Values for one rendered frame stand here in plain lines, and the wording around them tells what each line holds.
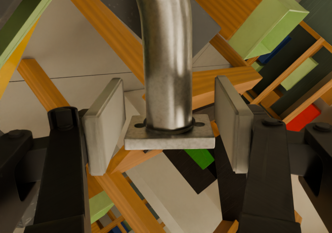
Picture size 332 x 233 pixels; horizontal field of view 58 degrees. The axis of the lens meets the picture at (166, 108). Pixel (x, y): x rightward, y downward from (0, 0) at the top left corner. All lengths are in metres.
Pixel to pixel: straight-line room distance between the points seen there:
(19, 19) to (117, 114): 0.22
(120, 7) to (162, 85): 0.07
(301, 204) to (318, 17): 3.49
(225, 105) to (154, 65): 0.05
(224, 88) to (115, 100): 0.06
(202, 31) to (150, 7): 0.06
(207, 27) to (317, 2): 5.84
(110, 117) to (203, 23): 0.10
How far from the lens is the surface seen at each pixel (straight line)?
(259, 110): 0.16
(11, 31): 0.38
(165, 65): 0.17
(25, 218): 0.25
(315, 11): 6.03
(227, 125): 0.15
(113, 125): 0.16
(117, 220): 5.84
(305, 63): 5.44
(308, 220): 6.75
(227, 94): 0.16
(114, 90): 0.17
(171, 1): 0.17
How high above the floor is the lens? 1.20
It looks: 14 degrees down
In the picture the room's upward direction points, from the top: 139 degrees clockwise
